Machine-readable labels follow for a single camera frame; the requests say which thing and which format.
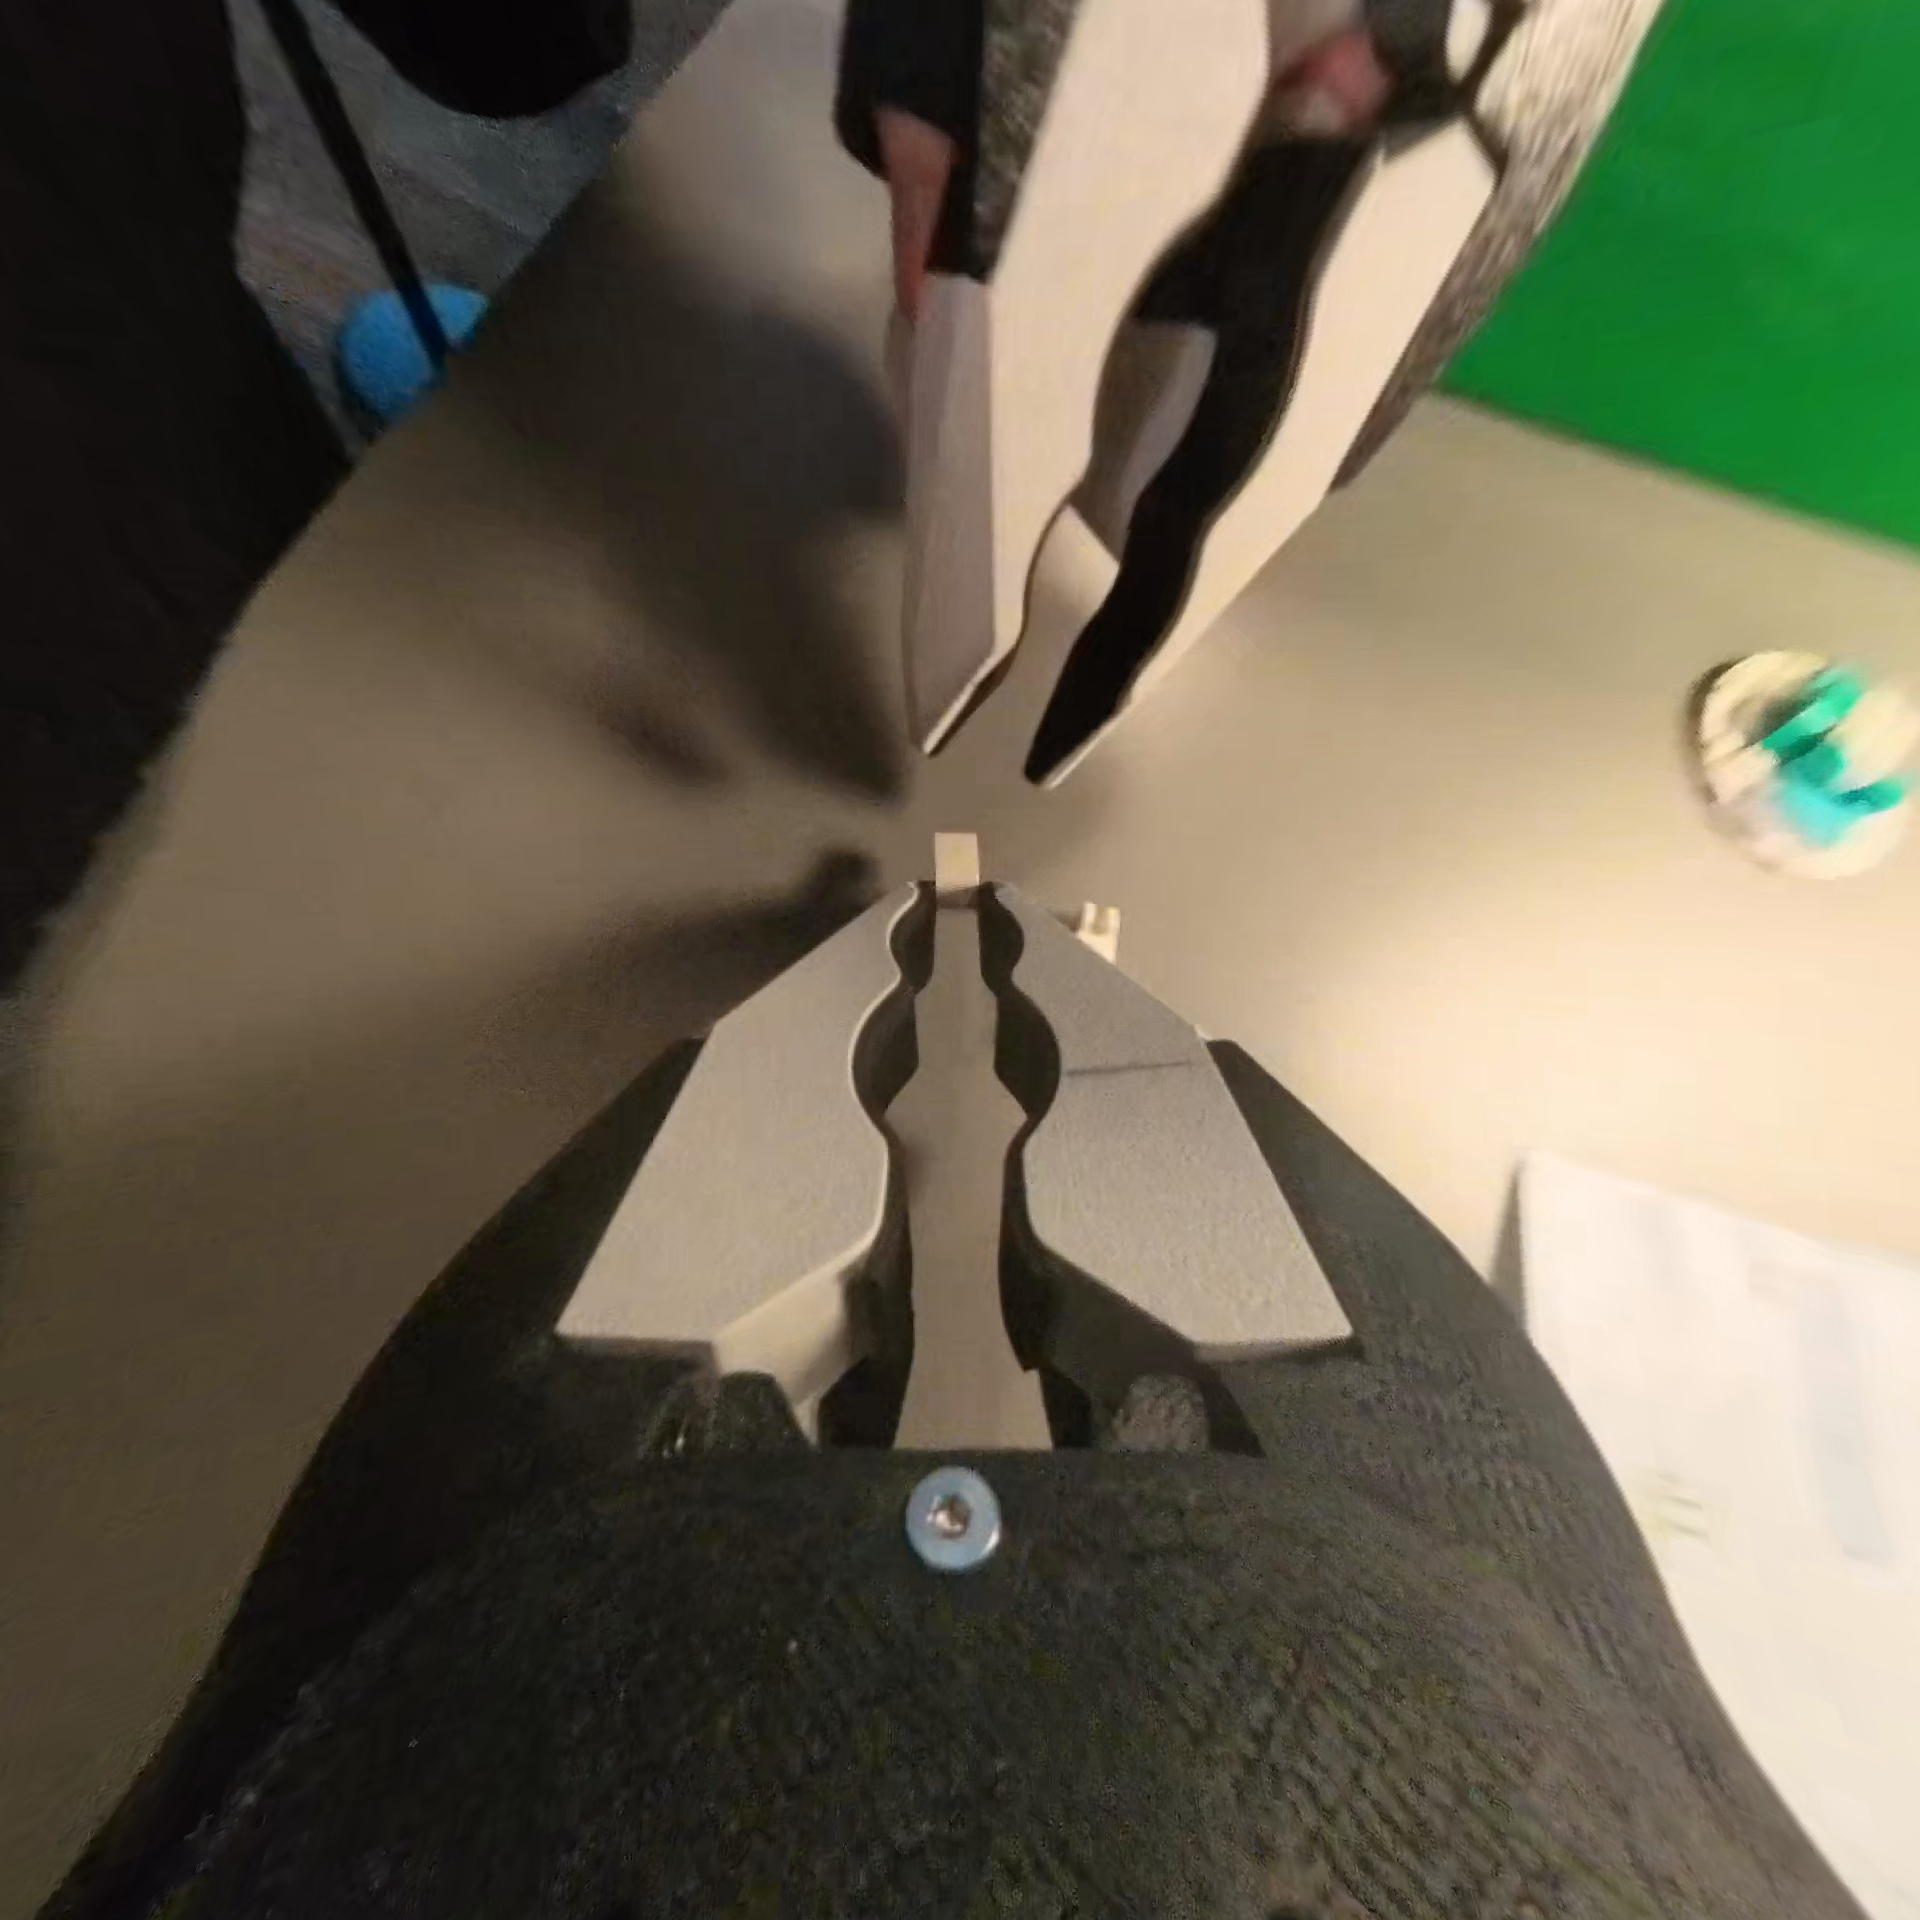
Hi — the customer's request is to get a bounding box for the black strap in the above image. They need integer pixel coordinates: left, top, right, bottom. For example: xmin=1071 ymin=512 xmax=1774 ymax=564
xmin=258 ymin=0 xmax=454 ymax=395

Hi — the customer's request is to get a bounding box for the person's dark clothing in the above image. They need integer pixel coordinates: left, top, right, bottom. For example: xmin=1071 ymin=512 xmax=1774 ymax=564
xmin=0 ymin=0 xmax=635 ymax=994

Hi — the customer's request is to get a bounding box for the green box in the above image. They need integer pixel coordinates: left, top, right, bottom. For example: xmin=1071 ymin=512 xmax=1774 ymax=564
xmin=1434 ymin=0 xmax=1920 ymax=549

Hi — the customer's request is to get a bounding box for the person's left hand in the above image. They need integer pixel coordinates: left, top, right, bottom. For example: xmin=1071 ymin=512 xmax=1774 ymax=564
xmin=834 ymin=0 xmax=1421 ymax=323

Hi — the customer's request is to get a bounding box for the small teal white Lego piece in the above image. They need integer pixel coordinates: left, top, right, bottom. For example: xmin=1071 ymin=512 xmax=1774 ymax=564
xmin=1684 ymin=651 xmax=1920 ymax=881

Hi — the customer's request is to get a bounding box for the blue ball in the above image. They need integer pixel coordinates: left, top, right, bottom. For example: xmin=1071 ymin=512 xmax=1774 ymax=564
xmin=333 ymin=283 xmax=492 ymax=425

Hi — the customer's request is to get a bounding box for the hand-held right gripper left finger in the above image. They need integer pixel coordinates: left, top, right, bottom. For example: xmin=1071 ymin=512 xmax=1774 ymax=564
xmin=556 ymin=881 xmax=924 ymax=1449

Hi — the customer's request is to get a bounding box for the open white instruction booklet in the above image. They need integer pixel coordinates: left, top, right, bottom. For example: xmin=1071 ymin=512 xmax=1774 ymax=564
xmin=1508 ymin=1153 xmax=1920 ymax=1920

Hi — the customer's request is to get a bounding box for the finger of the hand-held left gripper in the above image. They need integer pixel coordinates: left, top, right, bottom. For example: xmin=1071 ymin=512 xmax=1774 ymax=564
xmin=885 ymin=0 xmax=1308 ymax=759
xmin=1025 ymin=137 xmax=1502 ymax=788

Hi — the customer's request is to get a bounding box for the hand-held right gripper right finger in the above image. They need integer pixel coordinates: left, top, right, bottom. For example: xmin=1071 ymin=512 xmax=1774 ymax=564
xmin=980 ymin=884 xmax=1366 ymax=1456

